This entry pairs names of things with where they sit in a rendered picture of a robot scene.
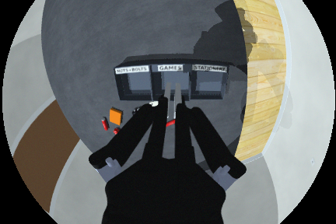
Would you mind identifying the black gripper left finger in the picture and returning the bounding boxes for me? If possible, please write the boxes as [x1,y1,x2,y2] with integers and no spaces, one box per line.
[89,82,171,195]

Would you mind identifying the white domino tile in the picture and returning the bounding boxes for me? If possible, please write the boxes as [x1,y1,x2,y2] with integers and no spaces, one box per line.
[149,101,158,107]

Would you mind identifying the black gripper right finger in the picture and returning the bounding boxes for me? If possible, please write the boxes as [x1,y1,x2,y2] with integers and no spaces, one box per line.
[174,83,247,198]

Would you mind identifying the dark grey three-compartment bin rack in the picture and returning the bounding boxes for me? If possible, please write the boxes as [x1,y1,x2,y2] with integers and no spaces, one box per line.
[113,61,229,101]

